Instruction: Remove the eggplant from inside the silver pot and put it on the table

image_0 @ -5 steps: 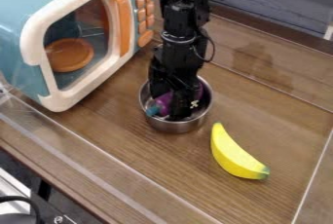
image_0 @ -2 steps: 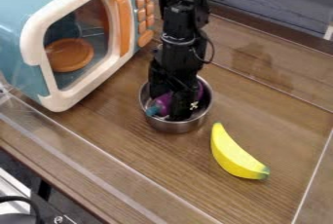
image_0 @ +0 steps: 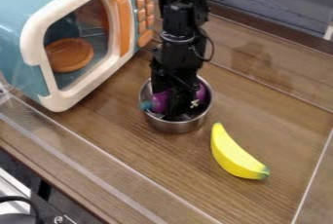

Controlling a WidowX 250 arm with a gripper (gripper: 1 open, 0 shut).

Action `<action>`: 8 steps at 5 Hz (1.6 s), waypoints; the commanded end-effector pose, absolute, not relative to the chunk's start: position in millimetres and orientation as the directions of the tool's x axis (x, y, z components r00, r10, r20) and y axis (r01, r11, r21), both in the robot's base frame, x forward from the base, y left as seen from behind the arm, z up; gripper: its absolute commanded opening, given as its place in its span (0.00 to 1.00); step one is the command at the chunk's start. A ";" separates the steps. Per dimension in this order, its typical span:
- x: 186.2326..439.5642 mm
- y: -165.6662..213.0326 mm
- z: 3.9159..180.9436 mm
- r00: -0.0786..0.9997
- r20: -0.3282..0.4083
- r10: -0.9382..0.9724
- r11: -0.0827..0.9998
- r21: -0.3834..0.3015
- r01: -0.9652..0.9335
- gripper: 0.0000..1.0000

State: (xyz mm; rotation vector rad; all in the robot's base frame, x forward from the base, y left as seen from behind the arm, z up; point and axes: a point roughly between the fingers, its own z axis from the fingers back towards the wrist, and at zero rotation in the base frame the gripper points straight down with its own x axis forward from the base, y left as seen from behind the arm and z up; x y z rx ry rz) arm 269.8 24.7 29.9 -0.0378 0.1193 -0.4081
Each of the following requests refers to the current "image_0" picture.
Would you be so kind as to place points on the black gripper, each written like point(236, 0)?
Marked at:
point(177, 60)

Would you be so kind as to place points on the purple toy eggplant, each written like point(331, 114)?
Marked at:
point(154, 102)

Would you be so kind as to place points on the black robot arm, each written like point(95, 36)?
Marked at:
point(183, 17)

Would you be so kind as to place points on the small silver pot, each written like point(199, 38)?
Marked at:
point(187, 121)

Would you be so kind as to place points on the yellow toy banana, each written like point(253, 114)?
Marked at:
point(233, 158)

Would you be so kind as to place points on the orange microwave turntable plate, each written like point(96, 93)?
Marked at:
point(68, 54)

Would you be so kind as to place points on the blue white toy microwave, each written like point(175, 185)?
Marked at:
point(117, 26)

